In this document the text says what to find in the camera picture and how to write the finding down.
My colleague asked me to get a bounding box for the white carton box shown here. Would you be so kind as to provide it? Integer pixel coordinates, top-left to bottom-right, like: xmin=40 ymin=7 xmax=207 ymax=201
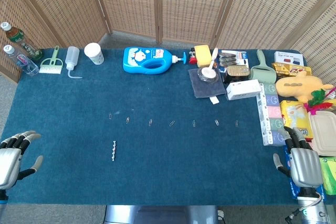
xmin=225 ymin=79 xmax=262 ymax=101

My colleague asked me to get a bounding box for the yellow sponge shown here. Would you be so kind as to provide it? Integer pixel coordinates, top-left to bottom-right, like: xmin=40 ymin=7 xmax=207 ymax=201
xmin=193 ymin=45 xmax=213 ymax=68

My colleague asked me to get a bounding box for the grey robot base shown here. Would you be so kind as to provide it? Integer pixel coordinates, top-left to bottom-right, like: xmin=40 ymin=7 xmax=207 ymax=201
xmin=103 ymin=205 xmax=224 ymax=224

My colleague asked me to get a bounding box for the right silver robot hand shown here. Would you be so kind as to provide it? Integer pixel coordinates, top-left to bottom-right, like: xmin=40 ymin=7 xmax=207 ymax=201
xmin=272 ymin=126 xmax=324 ymax=189

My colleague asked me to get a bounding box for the clear water bottle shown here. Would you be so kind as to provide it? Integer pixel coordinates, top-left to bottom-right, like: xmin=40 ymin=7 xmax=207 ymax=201
xmin=3 ymin=45 xmax=39 ymax=77

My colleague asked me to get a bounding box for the black gold meat tin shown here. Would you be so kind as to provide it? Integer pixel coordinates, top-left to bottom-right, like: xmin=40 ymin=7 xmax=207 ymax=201
xmin=223 ymin=65 xmax=251 ymax=85

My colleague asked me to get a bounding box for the white box red blue print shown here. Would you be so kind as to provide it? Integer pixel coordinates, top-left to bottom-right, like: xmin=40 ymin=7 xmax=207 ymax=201
xmin=274 ymin=51 xmax=305 ymax=67

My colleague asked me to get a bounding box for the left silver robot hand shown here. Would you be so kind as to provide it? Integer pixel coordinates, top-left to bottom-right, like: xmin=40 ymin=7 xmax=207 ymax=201
xmin=0 ymin=130 xmax=44 ymax=190

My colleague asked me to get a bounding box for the white paper cup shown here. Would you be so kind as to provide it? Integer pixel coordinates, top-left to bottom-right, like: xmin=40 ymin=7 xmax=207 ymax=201
xmin=83 ymin=42 xmax=105 ymax=66

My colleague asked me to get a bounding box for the wicker folding screen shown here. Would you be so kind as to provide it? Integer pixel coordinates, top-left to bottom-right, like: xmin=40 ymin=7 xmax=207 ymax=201
xmin=0 ymin=0 xmax=336 ymax=86

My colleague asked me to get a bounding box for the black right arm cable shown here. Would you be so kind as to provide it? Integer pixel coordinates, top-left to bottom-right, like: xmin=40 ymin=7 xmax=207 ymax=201
xmin=285 ymin=191 xmax=323 ymax=222

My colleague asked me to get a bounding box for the green hand brush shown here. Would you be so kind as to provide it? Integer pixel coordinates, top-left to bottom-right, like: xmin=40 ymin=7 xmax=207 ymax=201
xmin=38 ymin=46 xmax=64 ymax=74

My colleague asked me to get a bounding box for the blue cookie box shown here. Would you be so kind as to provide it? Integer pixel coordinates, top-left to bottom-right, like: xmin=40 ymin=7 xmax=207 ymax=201
xmin=284 ymin=145 xmax=328 ymax=200

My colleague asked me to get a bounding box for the long pastel smiley box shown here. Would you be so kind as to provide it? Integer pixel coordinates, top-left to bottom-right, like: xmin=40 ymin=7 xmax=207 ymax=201
xmin=256 ymin=82 xmax=289 ymax=147

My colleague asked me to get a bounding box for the gold snack packet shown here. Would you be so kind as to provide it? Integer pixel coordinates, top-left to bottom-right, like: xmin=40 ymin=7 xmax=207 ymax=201
xmin=271 ymin=62 xmax=312 ymax=79

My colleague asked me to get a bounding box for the beige lunch container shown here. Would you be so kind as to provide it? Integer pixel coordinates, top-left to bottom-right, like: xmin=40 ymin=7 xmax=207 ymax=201
xmin=307 ymin=111 xmax=336 ymax=157

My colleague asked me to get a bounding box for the small red capped item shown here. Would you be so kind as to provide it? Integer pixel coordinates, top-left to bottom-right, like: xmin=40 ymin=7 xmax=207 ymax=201
xmin=188 ymin=48 xmax=197 ymax=65

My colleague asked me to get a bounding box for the blue detergent pump bottle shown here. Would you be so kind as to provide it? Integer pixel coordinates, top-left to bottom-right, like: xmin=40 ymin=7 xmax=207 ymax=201
xmin=122 ymin=47 xmax=187 ymax=76

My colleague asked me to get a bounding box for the steel scrubber with white handle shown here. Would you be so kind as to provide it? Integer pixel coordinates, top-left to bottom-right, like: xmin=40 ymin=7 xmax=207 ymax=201
xmin=197 ymin=47 xmax=219 ymax=83

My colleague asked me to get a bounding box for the white squeeze wash bottle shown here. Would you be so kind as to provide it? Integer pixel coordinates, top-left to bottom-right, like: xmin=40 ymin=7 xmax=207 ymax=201
xmin=64 ymin=46 xmax=83 ymax=79

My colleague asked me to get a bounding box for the blue table carpet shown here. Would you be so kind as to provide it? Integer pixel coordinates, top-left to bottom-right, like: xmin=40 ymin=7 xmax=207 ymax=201
xmin=0 ymin=48 xmax=336 ymax=206

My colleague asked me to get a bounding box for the green tea bottle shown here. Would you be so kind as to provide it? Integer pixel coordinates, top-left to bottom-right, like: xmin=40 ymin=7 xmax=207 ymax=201
xmin=0 ymin=22 xmax=44 ymax=61

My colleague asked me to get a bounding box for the binder clip pack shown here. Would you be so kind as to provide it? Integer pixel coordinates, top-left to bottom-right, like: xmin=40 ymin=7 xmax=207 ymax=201
xmin=217 ymin=49 xmax=249 ymax=72

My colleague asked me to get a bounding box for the green red feather toy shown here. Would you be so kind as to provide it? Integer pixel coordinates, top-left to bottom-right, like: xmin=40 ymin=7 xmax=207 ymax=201
xmin=303 ymin=86 xmax=336 ymax=116

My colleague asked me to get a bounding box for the yellow biscuit packet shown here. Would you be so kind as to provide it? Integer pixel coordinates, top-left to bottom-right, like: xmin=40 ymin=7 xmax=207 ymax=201
xmin=279 ymin=100 xmax=314 ymax=142

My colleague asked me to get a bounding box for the yellow plush toy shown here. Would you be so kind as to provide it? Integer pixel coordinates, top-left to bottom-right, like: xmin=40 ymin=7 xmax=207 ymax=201
xmin=275 ymin=70 xmax=334 ymax=103

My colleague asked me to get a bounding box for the grey cleaning cloth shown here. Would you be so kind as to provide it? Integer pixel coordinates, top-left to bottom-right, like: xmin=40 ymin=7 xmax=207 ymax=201
xmin=188 ymin=67 xmax=228 ymax=105

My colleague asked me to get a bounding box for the green packet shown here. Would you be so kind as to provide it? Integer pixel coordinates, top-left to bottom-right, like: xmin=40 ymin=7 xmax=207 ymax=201
xmin=319 ymin=156 xmax=336 ymax=196

